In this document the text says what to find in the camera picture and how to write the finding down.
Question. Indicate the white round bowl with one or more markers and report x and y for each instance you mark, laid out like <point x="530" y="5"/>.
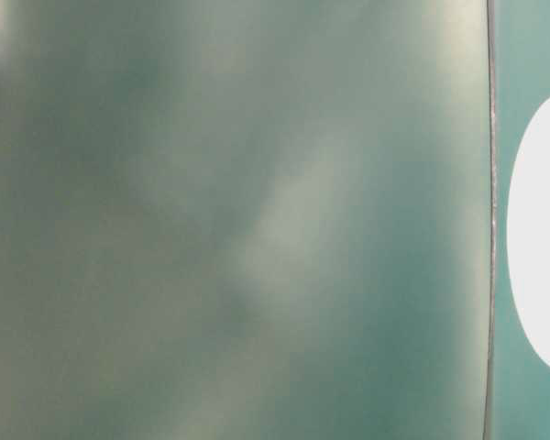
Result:
<point x="528" y="232"/>

